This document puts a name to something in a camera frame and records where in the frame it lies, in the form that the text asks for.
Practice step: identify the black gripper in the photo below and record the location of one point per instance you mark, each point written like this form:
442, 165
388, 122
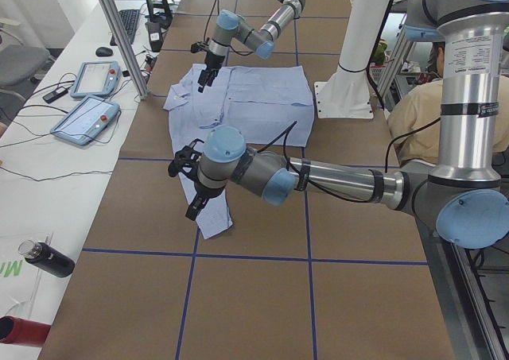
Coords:
203, 190
211, 61

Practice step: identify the light blue striped shirt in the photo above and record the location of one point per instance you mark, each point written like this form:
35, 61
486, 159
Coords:
243, 107

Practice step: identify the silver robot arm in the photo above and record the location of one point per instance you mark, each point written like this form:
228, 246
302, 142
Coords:
231, 26
459, 197

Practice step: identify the black keyboard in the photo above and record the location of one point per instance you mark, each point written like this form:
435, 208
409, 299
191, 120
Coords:
130, 20

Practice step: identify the black computer mouse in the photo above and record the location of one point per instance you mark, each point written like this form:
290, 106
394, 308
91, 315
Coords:
103, 52

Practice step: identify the far blue teach pendant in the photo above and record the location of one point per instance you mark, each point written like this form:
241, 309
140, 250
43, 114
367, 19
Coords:
96, 78

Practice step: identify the blue teach pendant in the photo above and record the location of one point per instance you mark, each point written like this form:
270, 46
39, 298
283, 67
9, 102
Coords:
86, 120
96, 78

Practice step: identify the near blue teach pendant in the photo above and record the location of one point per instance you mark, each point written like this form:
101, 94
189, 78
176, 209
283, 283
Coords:
86, 120

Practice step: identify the black water bottle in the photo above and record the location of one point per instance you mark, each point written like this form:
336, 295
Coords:
44, 257

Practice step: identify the grey office chair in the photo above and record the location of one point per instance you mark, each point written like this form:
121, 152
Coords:
20, 62

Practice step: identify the person in beige shirt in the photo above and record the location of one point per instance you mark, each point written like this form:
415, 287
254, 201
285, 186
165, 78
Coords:
422, 105

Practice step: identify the red bottle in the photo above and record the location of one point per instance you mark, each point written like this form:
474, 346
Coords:
23, 332

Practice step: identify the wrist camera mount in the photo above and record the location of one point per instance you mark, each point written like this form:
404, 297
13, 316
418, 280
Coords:
200, 46
186, 161

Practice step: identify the aluminium frame post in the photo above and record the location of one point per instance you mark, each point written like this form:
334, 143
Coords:
123, 43

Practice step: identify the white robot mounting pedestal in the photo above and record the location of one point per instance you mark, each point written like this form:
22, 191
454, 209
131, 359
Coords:
346, 93

